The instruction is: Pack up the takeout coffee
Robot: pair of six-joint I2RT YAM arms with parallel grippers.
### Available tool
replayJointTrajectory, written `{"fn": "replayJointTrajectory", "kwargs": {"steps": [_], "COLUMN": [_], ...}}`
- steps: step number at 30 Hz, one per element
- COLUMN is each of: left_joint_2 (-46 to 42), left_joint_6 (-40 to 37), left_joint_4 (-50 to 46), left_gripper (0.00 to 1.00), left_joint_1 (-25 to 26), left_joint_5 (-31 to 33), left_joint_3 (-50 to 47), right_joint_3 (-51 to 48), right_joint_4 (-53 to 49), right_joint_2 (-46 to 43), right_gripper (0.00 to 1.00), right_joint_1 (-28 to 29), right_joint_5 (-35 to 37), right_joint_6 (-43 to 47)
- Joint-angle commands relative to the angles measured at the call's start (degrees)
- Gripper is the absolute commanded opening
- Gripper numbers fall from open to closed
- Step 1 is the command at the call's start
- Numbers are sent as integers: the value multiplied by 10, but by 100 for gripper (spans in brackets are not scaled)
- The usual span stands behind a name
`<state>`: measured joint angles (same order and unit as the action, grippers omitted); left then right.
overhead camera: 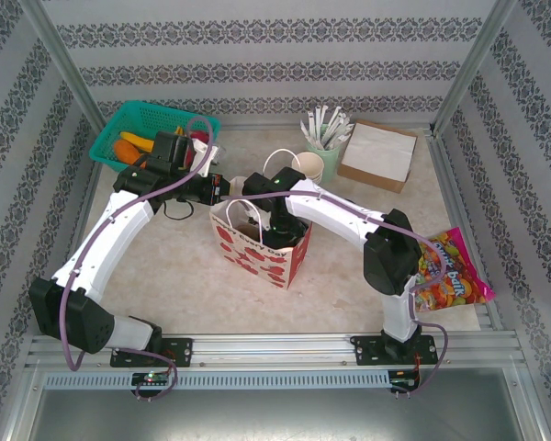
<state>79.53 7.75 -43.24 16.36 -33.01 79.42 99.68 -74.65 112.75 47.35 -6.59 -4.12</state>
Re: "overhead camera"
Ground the aluminium frame post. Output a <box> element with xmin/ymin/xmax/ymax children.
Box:
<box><xmin>17</xmin><ymin>0</ymin><xmax>107</xmax><ymax>134</ymax></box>
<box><xmin>430</xmin><ymin>0</ymin><xmax>519</xmax><ymax>137</ymax></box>

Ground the orange toy mango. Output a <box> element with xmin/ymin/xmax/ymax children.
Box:
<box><xmin>113</xmin><ymin>139</ymin><xmax>148</xmax><ymax>166</ymax></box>

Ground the stack of paper cups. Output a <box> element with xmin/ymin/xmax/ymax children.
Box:
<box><xmin>291</xmin><ymin>151</ymin><xmax>325</xmax><ymax>185</ymax></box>

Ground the aluminium side rail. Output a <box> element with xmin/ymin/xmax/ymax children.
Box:
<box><xmin>424</xmin><ymin>128</ymin><xmax>504</xmax><ymax>332</ymax></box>
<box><xmin>45</xmin><ymin>132</ymin><xmax>103</xmax><ymax>336</ymax></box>

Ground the yellow toy banana bunch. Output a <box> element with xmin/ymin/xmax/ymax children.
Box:
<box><xmin>119</xmin><ymin>126</ymin><xmax>185</xmax><ymax>153</ymax></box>

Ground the white paper napkin stack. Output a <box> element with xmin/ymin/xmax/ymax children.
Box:
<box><xmin>342</xmin><ymin>121</ymin><xmax>418</xmax><ymax>183</ymax></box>

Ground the pink toy dragon fruit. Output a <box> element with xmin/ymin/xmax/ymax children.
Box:
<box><xmin>186</xmin><ymin>130</ymin><xmax>212</xmax><ymax>166</ymax></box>

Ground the colourful candy bag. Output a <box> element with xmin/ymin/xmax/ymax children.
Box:
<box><xmin>412</xmin><ymin>227</ymin><xmax>495</xmax><ymax>313</ymax></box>

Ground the long aluminium base rail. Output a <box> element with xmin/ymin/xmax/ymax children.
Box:
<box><xmin>25</xmin><ymin>333</ymin><xmax>527</xmax><ymax>368</ymax></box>

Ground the teal plastic basket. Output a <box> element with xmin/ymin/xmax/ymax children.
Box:
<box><xmin>88</xmin><ymin>100</ymin><xmax>222</xmax><ymax>189</ymax></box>

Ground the brown cardboard napkin box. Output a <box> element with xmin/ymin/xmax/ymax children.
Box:
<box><xmin>336</xmin><ymin>119</ymin><xmax>418</xmax><ymax>194</ymax></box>

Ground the red and white paper bag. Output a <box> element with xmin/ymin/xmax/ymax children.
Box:
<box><xmin>209</xmin><ymin>147</ymin><xmax>313</xmax><ymax>290</ymax></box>

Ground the slotted grey cable duct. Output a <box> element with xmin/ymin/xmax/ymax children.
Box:
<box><xmin>43</xmin><ymin>369</ymin><xmax>391</xmax><ymax>390</ymax></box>

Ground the pale green mug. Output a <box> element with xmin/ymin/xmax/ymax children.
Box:
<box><xmin>305</xmin><ymin>136</ymin><xmax>344</xmax><ymax>178</ymax></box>

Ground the grey metal panel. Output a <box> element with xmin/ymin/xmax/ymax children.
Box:
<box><xmin>27</xmin><ymin>367</ymin><xmax>541</xmax><ymax>441</ymax></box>

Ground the thin black camera cable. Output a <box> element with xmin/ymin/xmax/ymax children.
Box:
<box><xmin>163</xmin><ymin>197</ymin><xmax>197</xmax><ymax>222</ymax></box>

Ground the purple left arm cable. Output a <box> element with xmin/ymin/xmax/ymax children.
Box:
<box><xmin>60</xmin><ymin>116</ymin><xmax>214</xmax><ymax>404</ymax></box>

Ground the small controller circuit board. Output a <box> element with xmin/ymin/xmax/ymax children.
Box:
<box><xmin>388</xmin><ymin>369</ymin><xmax>422</xmax><ymax>391</ymax></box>
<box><xmin>131</xmin><ymin>371</ymin><xmax>171</xmax><ymax>386</ymax></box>

